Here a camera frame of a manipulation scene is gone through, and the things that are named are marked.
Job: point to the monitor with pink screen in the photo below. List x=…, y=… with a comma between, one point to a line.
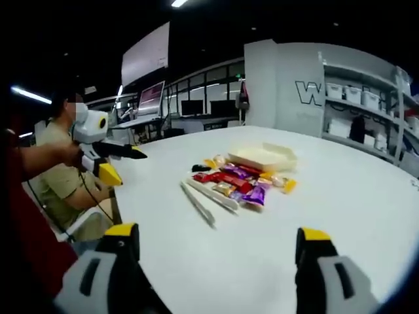
x=151, y=98

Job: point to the purple food packet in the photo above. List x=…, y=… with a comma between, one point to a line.
x=237, y=170
x=257, y=194

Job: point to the person's red clothing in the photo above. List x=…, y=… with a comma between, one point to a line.
x=29, y=229

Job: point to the red food packet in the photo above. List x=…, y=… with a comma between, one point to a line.
x=241, y=185
x=209, y=177

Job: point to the white food tongs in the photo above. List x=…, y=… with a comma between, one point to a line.
x=203, y=209

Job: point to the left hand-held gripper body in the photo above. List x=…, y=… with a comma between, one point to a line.
x=88, y=129

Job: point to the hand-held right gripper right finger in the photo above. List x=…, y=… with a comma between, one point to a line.
x=327, y=278

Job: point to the white hanging board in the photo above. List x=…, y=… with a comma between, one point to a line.
x=145, y=54

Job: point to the black monitor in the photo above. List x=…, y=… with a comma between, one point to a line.
x=192, y=107
x=222, y=107

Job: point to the grey metal shelf rack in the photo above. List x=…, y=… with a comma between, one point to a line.
x=393, y=124

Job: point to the white storage box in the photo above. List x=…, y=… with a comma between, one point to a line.
x=372, y=98
x=334, y=91
x=353, y=95

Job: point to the grey office desk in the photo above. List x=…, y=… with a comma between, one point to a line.
x=144, y=124

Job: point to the gold candy food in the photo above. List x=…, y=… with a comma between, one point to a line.
x=223, y=189

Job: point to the cream rectangular container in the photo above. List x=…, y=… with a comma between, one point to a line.
x=262, y=157

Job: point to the black food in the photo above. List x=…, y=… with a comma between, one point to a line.
x=200, y=168

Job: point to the white chair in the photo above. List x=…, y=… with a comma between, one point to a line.
x=88, y=222

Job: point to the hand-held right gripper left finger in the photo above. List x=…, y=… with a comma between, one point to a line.
x=95, y=281

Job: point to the black bag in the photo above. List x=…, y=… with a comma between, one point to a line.
x=357, y=129

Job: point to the red hanging bag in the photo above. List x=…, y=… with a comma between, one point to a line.
x=243, y=95

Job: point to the long ceiling light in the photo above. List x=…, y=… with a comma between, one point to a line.
x=31, y=95

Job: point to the yellow candy food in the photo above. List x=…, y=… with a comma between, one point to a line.
x=216, y=161
x=283, y=184

